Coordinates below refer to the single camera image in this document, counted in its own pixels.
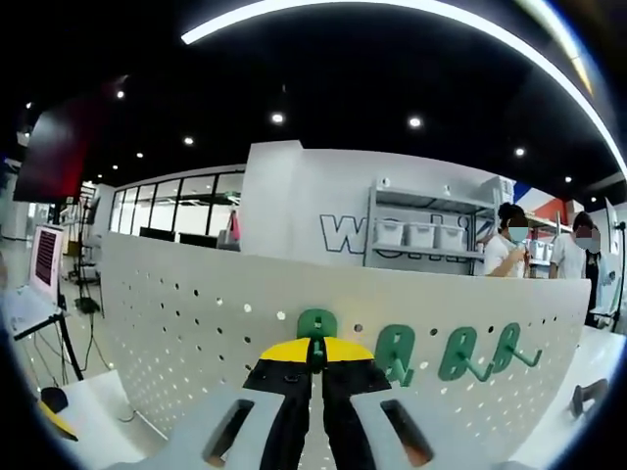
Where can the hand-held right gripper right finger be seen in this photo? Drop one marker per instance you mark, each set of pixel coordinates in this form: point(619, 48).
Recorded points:
point(357, 391)

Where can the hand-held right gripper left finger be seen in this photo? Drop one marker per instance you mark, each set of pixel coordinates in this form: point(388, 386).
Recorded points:
point(279, 391)

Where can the white perforated mounting plate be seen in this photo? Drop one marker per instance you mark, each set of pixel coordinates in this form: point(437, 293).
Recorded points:
point(147, 274)

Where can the black oval device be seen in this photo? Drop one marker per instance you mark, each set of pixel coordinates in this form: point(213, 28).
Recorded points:
point(54, 399)

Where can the black laptop tripod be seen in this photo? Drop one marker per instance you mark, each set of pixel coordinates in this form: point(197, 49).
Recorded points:
point(71, 345)

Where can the white storage bin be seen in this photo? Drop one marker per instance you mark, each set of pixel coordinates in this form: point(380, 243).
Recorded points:
point(450, 238)
point(389, 233)
point(421, 235)

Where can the white laptop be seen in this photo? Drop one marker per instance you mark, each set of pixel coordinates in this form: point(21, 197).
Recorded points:
point(46, 254)

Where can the pink hanging bag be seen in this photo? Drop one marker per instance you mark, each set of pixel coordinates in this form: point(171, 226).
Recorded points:
point(235, 226)

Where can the black computer monitor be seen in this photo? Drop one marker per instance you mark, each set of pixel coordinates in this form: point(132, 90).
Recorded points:
point(198, 240)
point(157, 234)

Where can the grey metal shelving rack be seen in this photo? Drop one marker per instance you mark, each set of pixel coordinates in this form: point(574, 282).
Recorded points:
point(431, 201)

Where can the dark grey curved holder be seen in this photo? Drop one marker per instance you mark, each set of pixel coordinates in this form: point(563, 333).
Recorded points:
point(583, 399)

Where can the white shelving with boxes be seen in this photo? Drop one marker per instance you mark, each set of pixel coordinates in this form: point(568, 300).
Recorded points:
point(541, 245)

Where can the white plastic crate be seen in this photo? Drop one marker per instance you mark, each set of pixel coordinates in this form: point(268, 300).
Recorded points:
point(497, 187)

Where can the round ceiling spotlights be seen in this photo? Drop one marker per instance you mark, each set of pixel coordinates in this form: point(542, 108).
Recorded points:
point(277, 117)

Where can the dark hanging display screen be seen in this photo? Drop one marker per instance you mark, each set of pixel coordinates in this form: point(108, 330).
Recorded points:
point(54, 147)

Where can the black tripod stand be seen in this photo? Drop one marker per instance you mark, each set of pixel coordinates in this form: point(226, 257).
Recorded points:
point(622, 279)

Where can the white screen on stand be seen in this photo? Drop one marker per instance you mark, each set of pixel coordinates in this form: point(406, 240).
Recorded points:
point(611, 225)

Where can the long ceiling light strip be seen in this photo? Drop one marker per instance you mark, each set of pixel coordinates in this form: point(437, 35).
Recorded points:
point(201, 32)

